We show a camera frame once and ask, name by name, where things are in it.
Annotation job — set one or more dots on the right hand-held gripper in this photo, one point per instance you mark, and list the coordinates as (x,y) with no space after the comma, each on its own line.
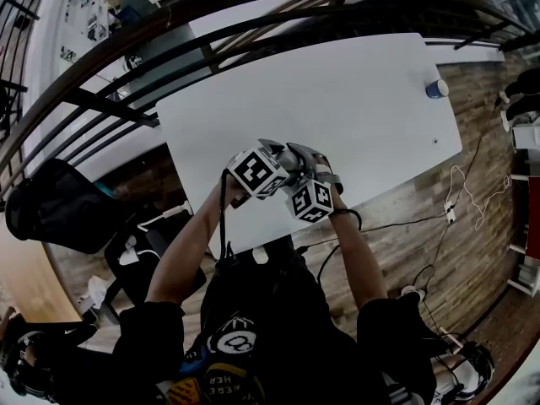
(312,203)

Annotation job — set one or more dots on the person's right forearm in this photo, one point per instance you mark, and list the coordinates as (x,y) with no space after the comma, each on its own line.
(358,260)

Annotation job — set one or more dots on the white power adapter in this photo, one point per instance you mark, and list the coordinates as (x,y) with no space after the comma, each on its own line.
(128,253)

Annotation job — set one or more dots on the white black sneaker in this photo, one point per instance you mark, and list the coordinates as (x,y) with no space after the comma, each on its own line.
(468,378)

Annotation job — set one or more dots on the white crumpled paper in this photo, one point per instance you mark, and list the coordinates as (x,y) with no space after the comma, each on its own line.
(98,291)

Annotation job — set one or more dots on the person's black printed shirt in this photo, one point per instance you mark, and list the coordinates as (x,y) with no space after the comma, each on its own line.
(274,302)

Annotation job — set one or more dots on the red cabinet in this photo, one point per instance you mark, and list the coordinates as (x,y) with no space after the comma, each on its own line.
(535,213)

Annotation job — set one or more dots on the person's left forearm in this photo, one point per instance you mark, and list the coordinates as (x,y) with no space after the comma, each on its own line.
(190,243)

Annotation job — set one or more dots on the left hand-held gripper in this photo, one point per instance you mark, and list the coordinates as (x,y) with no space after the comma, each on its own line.
(257,171)

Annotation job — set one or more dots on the black stool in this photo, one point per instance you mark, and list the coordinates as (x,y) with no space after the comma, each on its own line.
(143,277)

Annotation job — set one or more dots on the dark metal railing wooden handrail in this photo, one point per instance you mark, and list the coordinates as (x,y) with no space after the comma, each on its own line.
(126,44)

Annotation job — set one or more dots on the blue cup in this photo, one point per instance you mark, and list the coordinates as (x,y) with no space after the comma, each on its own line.
(436,88)

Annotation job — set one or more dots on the black mesh office chair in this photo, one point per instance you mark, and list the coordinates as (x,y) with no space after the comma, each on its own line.
(63,205)

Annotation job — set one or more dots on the white shelf rack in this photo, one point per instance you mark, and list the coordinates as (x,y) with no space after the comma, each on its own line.
(527,272)

